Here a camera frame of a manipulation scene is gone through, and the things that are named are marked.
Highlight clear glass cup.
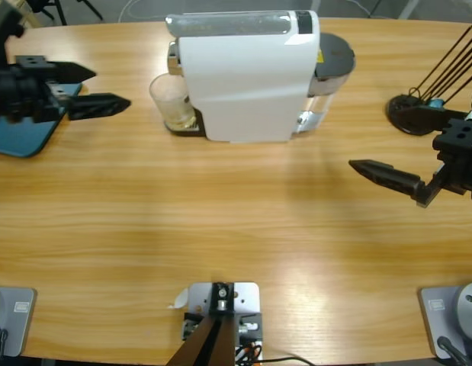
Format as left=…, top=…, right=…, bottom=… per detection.
left=149, top=72, right=199, bottom=133

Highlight white capsule coffee machine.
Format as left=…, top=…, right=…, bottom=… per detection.
left=165, top=9, right=323, bottom=145

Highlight wooden crate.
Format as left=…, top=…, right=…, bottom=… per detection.
left=12, top=0, right=44, bottom=31

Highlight black camera mast with bracket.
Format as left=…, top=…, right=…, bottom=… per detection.
left=166, top=281, right=237, bottom=366

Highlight clear water tank black lid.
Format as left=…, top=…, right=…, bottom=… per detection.
left=294, top=32, right=358, bottom=137

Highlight light grey camera mount plate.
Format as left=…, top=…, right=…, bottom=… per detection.
left=187, top=281, right=264, bottom=366

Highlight white floor cable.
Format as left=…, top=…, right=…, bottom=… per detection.
left=118, top=0, right=183, bottom=22
left=348, top=0, right=374, bottom=18

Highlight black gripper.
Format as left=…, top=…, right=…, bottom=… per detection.
left=348, top=104, right=472, bottom=209
left=0, top=55, right=132, bottom=125

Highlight black cable under camera mast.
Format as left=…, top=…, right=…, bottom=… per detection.
left=258, top=355, right=317, bottom=366

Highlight white tape tag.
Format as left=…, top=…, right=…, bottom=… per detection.
left=166, top=288, right=190, bottom=310

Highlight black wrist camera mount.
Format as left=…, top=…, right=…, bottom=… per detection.
left=0, top=0, right=27, bottom=73

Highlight teal plastic tray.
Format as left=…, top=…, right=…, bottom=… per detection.
left=0, top=82, right=84, bottom=159

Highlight black tripod legs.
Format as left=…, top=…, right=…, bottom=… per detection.
left=27, top=0, right=105, bottom=26

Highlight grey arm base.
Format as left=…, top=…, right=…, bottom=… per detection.
left=0, top=285, right=38, bottom=358
left=417, top=281, right=472, bottom=361

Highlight orange cable clip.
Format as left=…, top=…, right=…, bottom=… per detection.
left=235, top=340, right=264, bottom=362

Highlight grey metal frame leg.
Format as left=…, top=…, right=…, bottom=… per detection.
left=397, top=0, right=423, bottom=20

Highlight black capsule holder with rods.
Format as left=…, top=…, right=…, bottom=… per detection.
left=385, top=24, right=472, bottom=136

